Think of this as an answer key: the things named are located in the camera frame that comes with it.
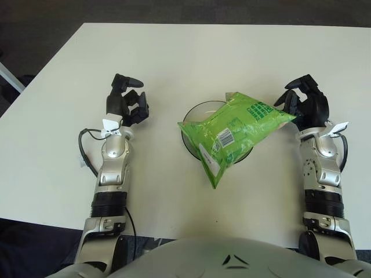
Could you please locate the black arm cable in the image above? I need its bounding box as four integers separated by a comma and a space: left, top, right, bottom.
327, 131, 348, 171
78, 127, 137, 255

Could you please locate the white plate with black rim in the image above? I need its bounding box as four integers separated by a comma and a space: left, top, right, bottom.
181, 100, 257, 166

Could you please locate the white left wrist tag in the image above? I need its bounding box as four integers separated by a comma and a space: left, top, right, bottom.
101, 114, 122, 138

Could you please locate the white right wrist tag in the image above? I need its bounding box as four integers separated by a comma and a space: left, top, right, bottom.
326, 121, 348, 137

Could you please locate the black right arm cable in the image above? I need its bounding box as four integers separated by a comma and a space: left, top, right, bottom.
327, 131, 348, 171

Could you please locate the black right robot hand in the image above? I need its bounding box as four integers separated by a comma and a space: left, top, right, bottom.
274, 74, 330, 130

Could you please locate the grey robot torso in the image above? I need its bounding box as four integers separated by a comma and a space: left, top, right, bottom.
54, 236, 371, 278

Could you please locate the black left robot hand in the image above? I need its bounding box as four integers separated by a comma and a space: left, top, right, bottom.
106, 74, 150, 127

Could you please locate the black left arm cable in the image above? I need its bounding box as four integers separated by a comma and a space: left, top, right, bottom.
78, 127, 137, 255

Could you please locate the green snack bag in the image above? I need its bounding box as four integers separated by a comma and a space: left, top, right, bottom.
177, 91, 298, 189

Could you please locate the white furniture edge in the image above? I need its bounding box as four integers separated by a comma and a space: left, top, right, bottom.
0, 62, 26, 94

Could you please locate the white wrist tag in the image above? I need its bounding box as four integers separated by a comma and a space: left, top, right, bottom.
101, 114, 122, 138
326, 121, 348, 137

